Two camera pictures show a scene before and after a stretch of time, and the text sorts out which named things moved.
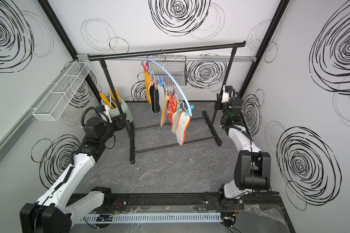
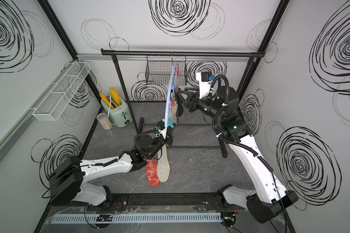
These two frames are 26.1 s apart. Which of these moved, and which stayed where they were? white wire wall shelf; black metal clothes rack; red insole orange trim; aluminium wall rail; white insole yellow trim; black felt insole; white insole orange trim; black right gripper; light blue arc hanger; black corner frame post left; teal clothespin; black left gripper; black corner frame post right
Moved: black left gripper; red insole orange trim; black metal clothes rack; black right gripper; light blue arc hanger; black felt insole; white insole orange trim; teal clothespin
Stayed: aluminium wall rail; black corner frame post right; white wire wall shelf; black corner frame post left; white insole yellow trim
